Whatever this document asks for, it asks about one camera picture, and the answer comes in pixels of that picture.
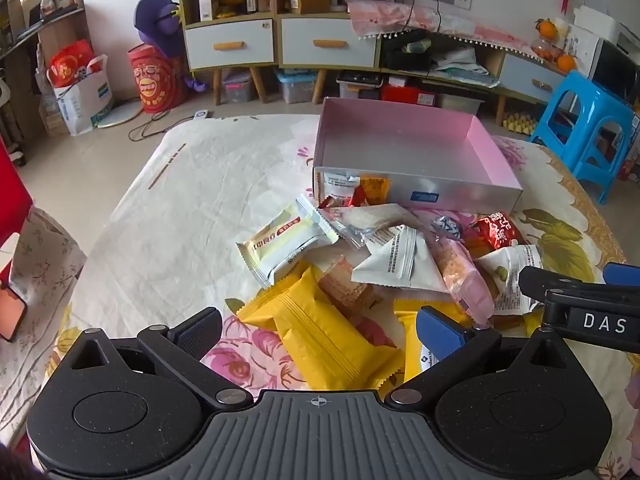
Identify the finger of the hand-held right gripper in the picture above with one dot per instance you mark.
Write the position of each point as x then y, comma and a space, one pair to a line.
622, 274
535, 280

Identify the wooden drawer cabinet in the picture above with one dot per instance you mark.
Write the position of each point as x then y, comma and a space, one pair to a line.
327, 42

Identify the yellow snack packet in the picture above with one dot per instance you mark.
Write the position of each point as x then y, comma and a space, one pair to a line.
320, 330
405, 340

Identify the orange fruit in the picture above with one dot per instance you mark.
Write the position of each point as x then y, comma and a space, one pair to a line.
546, 29
566, 62

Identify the red snack packet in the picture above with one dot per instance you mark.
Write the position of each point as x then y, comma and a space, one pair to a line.
492, 232

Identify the golden orange long packet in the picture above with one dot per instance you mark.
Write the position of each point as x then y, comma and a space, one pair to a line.
350, 282

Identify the white shopping bag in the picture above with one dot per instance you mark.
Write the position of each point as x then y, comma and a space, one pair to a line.
85, 100

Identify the floral chair cover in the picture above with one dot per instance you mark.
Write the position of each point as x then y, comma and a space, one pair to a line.
45, 260

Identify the brown cardboard box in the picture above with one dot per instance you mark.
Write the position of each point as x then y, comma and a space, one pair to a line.
310, 2

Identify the red carton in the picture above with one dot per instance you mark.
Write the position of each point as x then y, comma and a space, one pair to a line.
407, 95

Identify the white packet green print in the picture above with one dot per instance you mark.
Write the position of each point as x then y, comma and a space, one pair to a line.
505, 285

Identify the black bag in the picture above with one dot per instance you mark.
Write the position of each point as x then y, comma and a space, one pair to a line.
405, 55

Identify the blue white candy packet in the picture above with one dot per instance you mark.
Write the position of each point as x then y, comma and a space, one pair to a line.
447, 227

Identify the pink snack packet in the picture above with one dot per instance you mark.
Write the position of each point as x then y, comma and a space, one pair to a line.
465, 280

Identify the box with black keyboard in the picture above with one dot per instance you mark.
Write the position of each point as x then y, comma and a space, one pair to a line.
357, 85

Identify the red cylinder drum box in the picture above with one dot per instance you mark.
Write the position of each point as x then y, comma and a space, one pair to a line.
155, 80

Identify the small white packet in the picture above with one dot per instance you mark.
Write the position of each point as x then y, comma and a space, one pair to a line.
337, 185

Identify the low wooden tv stand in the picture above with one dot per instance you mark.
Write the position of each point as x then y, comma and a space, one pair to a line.
530, 72

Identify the clear storage box blue lid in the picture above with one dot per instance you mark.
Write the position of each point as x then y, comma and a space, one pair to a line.
295, 87

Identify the purple plush toy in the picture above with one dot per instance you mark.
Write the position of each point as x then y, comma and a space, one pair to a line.
160, 20

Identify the red bag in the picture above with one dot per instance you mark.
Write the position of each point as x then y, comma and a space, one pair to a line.
70, 65

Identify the small white device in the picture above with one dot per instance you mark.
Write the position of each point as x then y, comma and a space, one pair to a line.
201, 114

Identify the red board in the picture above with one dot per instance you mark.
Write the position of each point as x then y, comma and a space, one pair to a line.
12, 210

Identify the wooden bookshelf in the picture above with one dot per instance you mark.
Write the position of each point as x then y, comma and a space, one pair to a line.
60, 25

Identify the clear rice cracker packet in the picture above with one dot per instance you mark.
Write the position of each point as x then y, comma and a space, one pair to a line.
360, 220

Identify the blue plastic stool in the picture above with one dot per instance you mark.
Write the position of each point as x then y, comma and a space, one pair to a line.
585, 110

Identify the pile of papers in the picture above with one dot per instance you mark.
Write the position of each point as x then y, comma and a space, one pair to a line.
460, 67

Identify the yellow egg tray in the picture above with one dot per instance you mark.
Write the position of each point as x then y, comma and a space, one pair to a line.
520, 122

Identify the clear storage bin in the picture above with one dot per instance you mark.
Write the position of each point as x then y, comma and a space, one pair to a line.
460, 104

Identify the white triangular snack packet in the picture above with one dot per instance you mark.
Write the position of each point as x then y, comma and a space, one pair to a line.
400, 265

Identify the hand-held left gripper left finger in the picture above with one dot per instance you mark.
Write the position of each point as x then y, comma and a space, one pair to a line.
200, 332

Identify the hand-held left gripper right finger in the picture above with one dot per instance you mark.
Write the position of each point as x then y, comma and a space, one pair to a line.
440, 332

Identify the pink cardboard box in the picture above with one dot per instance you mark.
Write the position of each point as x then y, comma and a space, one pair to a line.
400, 140

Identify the white round fan base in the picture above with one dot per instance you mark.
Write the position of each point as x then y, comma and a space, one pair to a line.
120, 115

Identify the small white carton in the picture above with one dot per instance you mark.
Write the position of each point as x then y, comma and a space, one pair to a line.
208, 7

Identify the pink floral cloth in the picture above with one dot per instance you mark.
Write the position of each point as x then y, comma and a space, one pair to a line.
450, 22

